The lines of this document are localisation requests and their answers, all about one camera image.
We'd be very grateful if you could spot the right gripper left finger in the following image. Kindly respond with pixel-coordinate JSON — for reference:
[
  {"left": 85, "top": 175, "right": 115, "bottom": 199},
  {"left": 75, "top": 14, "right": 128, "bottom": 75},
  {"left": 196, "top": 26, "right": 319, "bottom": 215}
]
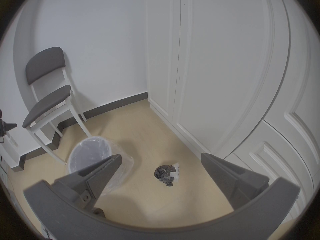
[{"left": 52, "top": 154, "right": 123, "bottom": 211}]

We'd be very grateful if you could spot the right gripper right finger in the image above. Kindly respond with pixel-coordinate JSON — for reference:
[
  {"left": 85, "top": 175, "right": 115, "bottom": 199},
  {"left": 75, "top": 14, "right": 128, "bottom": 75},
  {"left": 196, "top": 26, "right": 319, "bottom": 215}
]
[{"left": 201, "top": 153, "right": 270, "bottom": 211}]

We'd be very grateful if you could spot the white trash bin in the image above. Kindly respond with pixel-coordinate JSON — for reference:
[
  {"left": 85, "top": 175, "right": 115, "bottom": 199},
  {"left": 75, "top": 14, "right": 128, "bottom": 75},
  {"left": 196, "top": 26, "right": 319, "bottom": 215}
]
[{"left": 67, "top": 136, "right": 112, "bottom": 176}]

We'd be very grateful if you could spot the clear plastic bag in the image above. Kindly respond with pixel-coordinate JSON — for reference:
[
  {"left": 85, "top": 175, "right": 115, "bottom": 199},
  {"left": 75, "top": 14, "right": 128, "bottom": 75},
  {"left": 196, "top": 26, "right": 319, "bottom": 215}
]
[{"left": 65, "top": 136, "right": 135, "bottom": 194}]

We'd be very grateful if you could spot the crumpled white printed paper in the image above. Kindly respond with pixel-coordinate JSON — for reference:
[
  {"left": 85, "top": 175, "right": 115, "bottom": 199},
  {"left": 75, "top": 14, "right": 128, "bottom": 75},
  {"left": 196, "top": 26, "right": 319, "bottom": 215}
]
[{"left": 171, "top": 162, "right": 182, "bottom": 183}]

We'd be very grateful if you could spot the white wardrobe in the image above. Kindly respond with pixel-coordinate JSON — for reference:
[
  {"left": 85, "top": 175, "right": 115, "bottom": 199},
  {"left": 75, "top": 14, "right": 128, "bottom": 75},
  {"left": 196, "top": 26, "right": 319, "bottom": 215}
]
[{"left": 144, "top": 0, "right": 320, "bottom": 224}]

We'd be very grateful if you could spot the white chair with grey pads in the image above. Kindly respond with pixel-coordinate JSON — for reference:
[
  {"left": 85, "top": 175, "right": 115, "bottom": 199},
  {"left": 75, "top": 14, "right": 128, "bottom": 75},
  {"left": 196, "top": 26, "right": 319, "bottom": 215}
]
[{"left": 22, "top": 46, "right": 93, "bottom": 166}]

